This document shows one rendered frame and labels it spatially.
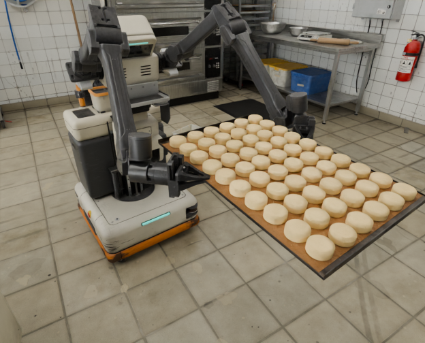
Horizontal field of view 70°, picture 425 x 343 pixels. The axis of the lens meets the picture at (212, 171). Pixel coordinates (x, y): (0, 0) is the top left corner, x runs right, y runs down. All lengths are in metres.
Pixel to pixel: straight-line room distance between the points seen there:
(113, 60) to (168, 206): 1.14
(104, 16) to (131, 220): 1.14
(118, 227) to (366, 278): 1.44
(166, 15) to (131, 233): 3.02
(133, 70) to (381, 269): 1.76
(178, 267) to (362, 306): 1.01
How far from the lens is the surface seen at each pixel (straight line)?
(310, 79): 4.28
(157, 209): 1.87
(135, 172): 0.78
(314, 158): 0.86
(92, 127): 1.82
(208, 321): 1.68
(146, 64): 1.55
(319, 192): 0.72
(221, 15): 1.23
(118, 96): 0.90
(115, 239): 1.81
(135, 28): 1.48
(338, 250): 0.63
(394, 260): 2.22
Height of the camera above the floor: 1.41
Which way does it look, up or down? 31 degrees down
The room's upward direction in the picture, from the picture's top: straight up
